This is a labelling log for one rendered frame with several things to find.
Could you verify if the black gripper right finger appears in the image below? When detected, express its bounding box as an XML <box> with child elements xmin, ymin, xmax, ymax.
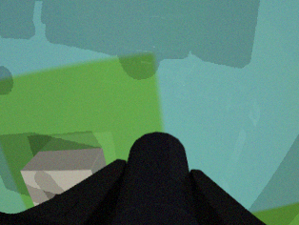
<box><xmin>190</xmin><ymin>169</ymin><xmax>266</xmax><ymax>225</ymax></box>

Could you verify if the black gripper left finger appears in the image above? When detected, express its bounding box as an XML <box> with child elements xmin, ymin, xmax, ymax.
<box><xmin>0</xmin><ymin>159</ymin><xmax>127</xmax><ymax>225</ymax></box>

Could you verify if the grey square block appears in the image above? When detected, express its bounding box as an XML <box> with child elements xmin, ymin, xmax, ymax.
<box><xmin>20</xmin><ymin>148</ymin><xmax>107</xmax><ymax>205</ymax></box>

